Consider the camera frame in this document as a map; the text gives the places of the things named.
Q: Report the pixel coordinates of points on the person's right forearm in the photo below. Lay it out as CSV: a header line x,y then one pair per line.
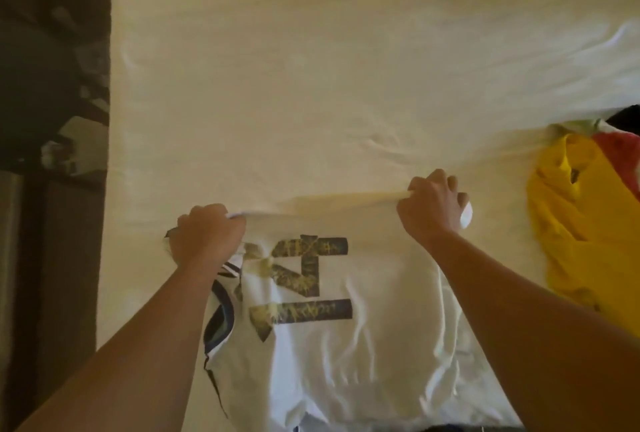
x,y
550,337

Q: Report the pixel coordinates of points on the white football jersey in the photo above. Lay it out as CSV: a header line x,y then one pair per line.
x,y
380,347

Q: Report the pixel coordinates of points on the person's right hand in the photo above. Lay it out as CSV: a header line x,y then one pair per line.
x,y
432,209

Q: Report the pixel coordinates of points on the yellow shirt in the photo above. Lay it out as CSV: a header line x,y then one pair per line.
x,y
590,237

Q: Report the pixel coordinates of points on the person's left hand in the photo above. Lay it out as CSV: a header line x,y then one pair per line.
x,y
205,237

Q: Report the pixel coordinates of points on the person's left forearm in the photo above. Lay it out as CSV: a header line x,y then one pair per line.
x,y
120,357

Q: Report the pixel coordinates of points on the black round stool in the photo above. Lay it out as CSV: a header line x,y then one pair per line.
x,y
40,87

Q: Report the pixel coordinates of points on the white bed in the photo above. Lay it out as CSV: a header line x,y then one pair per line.
x,y
350,67

